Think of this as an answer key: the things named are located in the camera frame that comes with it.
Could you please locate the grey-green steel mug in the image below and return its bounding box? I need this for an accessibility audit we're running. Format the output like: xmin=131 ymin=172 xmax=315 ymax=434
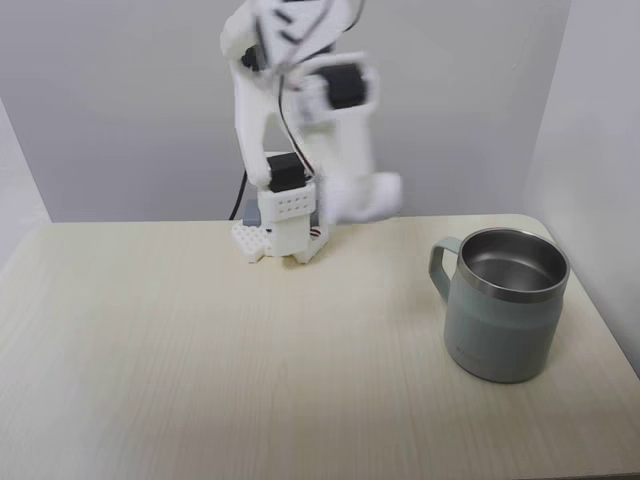
xmin=428 ymin=227 xmax=572 ymax=385

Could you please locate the red black servo wire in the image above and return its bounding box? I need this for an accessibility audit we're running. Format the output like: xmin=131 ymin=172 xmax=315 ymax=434
xmin=276 ymin=69 xmax=317 ymax=177

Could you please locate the black usb cable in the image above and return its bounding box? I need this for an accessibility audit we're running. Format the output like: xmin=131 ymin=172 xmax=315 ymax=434
xmin=228 ymin=168 xmax=250 ymax=222

